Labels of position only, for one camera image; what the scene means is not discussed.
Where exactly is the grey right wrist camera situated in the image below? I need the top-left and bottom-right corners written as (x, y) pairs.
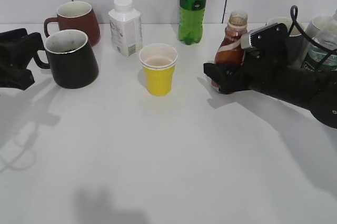
top-left (241, 23), bottom-right (288, 60)

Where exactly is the white milk carton bottle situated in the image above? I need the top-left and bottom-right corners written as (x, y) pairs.
top-left (108, 0), bottom-right (143, 57)

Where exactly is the yellow paper cup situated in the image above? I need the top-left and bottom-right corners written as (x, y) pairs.
top-left (138, 43), bottom-right (178, 96)

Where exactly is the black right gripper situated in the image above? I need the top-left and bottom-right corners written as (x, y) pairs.
top-left (203, 50), bottom-right (292, 95)

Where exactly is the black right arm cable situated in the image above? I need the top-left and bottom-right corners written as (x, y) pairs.
top-left (290, 5), bottom-right (337, 72)

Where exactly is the green soda bottle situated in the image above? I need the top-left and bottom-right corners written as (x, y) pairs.
top-left (179, 0), bottom-right (206, 45)

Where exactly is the brown Nescafe coffee bottle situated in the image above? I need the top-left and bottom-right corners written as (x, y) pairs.
top-left (214, 11), bottom-right (248, 69)

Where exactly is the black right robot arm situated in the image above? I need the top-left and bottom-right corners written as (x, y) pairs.
top-left (1, 24), bottom-right (336, 128)

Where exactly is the black ceramic mug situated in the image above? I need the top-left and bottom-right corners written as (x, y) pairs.
top-left (35, 30), bottom-right (99, 89)

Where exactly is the dark red ceramic mug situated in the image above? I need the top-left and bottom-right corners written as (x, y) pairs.
top-left (44, 1), bottom-right (101, 46)

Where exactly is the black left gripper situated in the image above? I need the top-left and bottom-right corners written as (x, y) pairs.
top-left (1, 28), bottom-right (45, 91)

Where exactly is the white ceramic mug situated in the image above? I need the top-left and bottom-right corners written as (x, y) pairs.
top-left (305, 15), bottom-right (332, 38)

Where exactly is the dark grey ceramic mug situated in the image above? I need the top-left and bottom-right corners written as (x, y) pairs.
top-left (266, 17), bottom-right (304, 65)

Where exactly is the Cestbon water bottle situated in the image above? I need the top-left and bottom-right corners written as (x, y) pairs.
top-left (301, 12), bottom-right (336, 72)

